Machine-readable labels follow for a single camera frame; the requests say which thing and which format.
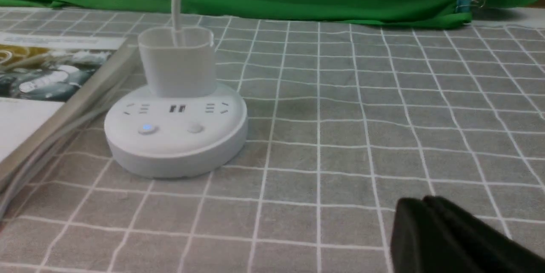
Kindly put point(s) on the blue binder clip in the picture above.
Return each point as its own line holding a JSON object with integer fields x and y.
{"x": 465, "y": 6}

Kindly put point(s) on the grey checked tablecloth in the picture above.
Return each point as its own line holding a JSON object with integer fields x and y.
{"x": 343, "y": 121}

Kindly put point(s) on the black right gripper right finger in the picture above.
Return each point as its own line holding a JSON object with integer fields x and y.
{"x": 491, "y": 250}

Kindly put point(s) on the book with photo cover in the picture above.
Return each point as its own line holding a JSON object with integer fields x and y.
{"x": 47, "y": 81}

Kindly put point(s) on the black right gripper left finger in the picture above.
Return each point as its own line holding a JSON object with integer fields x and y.
{"x": 421, "y": 243}

